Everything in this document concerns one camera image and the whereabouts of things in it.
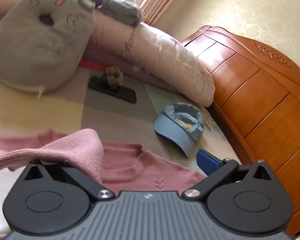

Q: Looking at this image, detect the pink and white sweater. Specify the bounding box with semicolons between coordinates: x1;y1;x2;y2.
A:
0;128;208;238

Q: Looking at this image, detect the blue baseball cap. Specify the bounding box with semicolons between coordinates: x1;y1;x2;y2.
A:
153;103;204;158

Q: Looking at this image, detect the wooden headboard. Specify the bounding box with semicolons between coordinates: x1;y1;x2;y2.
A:
182;25;300;235

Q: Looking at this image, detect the black phone with flower holder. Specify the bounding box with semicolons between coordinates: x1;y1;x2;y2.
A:
88;67;137;103

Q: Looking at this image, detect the red object under quilt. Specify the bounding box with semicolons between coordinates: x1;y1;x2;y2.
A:
78;59;108;72

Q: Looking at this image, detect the pink floral folded quilt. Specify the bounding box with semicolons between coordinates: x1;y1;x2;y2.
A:
0;0;216;107

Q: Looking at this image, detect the grey cat face cushion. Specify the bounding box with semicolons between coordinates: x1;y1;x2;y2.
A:
0;0;95;96

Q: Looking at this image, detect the folded grey-green cloth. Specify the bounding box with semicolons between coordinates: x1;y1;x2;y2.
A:
100;0;143;27

